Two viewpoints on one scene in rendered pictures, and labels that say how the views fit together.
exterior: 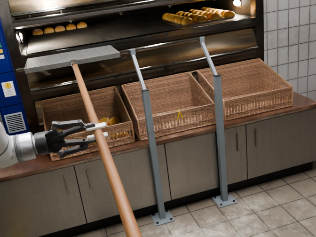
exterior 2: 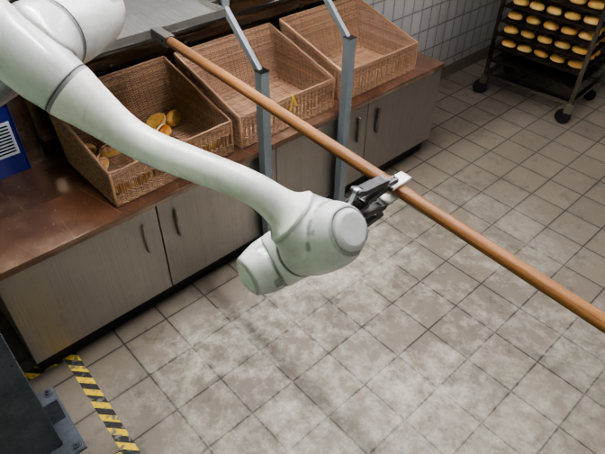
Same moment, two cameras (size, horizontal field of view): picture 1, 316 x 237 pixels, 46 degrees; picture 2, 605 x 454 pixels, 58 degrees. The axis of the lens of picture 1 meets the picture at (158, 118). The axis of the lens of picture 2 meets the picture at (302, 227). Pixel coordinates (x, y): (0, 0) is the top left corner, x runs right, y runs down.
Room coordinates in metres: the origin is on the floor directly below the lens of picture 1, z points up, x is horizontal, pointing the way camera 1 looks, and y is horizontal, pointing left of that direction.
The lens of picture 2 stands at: (0.44, 0.85, 1.87)
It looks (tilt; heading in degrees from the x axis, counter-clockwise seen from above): 41 degrees down; 331
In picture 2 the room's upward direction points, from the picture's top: 1 degrees clockwise
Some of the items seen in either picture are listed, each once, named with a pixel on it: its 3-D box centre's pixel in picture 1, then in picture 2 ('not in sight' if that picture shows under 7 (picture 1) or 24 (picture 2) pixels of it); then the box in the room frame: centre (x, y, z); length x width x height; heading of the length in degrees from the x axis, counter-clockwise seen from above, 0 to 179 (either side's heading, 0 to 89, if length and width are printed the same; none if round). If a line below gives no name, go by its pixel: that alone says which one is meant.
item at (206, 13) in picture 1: (196, 15); not in sight; (3.39, -0.45, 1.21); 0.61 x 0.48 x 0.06; 14
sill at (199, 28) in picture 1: (146, 37); not in sight; (2.85, 0.01, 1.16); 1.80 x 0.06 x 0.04; 104
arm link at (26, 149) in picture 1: (27, 146); not in sight; (1.13, 0.43, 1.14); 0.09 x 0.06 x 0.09; 14
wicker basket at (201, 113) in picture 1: (166, 103); (256, 81); (2.57, -0.08, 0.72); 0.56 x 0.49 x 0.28; 103
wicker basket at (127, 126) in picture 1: (86, 120); (142, 124); (2.43, 0.49, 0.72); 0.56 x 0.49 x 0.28; 105
